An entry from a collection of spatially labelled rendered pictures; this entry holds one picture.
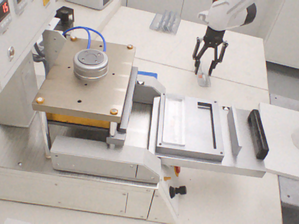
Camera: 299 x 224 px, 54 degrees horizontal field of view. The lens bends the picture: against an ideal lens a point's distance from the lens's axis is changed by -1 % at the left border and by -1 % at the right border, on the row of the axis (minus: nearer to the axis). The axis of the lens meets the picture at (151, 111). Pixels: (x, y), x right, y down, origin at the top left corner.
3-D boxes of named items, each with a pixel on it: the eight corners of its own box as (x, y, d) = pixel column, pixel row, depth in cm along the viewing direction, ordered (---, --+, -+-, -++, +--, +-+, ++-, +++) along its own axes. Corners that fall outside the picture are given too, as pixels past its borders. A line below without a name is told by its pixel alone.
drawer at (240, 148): (146, 164, 73) (149, 144, 68) (152, 104, 89) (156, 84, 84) (260, 180, 75) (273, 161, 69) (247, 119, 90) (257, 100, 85)
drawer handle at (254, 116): (256, 159, 74) (262, 149, 72) (247, 118, 85) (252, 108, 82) (263, 160, 74) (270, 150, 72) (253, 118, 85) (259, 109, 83)
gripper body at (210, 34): (207, 30, 115) (201, 50, 121) (228, 32, 115) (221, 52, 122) (205, 21, 120) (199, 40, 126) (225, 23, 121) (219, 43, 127)
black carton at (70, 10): (53, 26, 141) (52, 12, 136) (64, 18, 147) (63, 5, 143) (64, 29, 140) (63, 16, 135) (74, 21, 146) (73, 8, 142)
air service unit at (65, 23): (51, 70, 88) (46, 26, 78) (65, 45, 99) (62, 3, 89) (68, 73, 88) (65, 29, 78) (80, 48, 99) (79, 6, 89)
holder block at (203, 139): (155, 152, 72) (156, 145, 70) (159, 98, 86) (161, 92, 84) (221, 162, 72) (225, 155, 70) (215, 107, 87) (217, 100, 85)
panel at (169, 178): (177, 217, 83) (159, 181, 71) (178, 139, 105) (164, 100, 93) (184, 217, 83) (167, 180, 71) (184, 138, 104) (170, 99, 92)
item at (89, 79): (8, 129, 64) (-6, 83, 56) (53, 53, 87) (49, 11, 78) (118, 145, 65) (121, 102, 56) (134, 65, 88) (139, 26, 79)
